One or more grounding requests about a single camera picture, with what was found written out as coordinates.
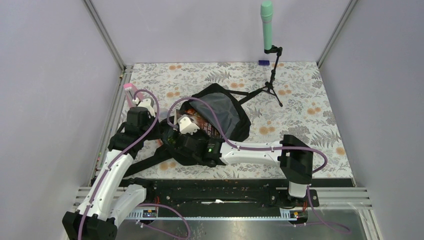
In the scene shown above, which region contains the black student backpack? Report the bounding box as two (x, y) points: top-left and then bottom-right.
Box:
(124, 83), (251, 177)

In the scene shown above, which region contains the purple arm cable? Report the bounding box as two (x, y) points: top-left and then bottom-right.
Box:
(166, 96), (329, 175)
(77, 89), (161, 240)

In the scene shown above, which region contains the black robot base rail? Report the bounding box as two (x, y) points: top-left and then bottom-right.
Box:
(91, 177), (321, 220)

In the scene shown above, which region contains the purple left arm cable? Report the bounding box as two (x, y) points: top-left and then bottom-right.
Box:
(77, 89), (161, 240)

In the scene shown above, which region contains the mint green microphone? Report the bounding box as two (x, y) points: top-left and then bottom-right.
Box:
(260, 0), (274, 54)

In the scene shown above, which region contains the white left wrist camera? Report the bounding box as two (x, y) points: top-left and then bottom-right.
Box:
(132, 97), (156, 117)

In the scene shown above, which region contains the floral table mat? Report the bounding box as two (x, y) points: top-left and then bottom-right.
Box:
(130, 62), (353, 179)

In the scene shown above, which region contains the dark brown book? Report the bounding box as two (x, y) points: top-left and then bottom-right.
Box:
(174, 108), (221, 138)

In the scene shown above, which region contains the small blue block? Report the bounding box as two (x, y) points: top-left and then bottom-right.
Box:
(258, 60), (270, 66)

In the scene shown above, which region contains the black microphone tripod stand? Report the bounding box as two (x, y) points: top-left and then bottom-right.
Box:
(257, 44), (283, 107)

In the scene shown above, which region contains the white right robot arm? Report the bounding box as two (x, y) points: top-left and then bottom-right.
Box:
(169, 134), (314, 206)

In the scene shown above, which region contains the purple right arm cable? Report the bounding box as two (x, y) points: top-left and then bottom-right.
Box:
(166, 96), (329, 175)

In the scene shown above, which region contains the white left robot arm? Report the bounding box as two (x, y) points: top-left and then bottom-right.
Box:
(62, 106), (160, 240)

